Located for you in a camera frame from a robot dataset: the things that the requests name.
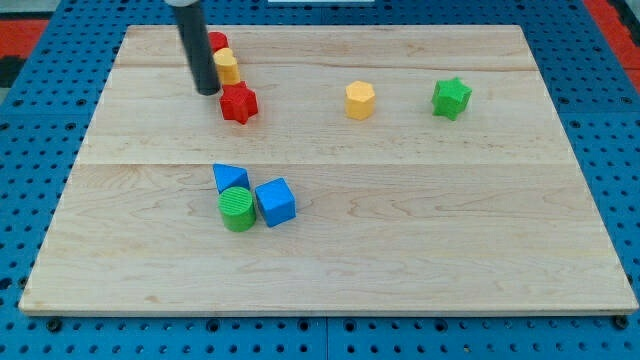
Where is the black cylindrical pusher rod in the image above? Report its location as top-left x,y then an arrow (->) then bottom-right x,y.
166,0 -> 221,96

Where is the red circle block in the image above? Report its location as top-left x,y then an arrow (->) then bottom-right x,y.
208,31 -> 229,53

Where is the green star block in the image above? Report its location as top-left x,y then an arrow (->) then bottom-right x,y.
431,77 -> 472,121

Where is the blue triangle block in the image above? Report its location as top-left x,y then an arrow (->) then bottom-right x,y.
212,163 -> 251,194

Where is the red star block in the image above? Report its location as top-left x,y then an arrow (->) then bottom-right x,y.
219,81 -> 258,124

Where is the yellow heart block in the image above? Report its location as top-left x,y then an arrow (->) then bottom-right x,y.
213,48 -> 241,85

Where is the blue cube block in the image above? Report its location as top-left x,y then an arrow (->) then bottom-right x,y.
255,178 -> 296,227

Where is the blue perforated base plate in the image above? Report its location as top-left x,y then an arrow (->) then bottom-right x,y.
1,0 -> 639,359

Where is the yellow hexagon block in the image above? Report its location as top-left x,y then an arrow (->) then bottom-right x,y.
345,81 -> 376,120

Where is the green cylinder block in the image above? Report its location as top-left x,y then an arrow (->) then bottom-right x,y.
218,186 -> 256,232

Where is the light wooden board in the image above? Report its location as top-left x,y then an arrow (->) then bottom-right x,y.
19,25 -> 638,317

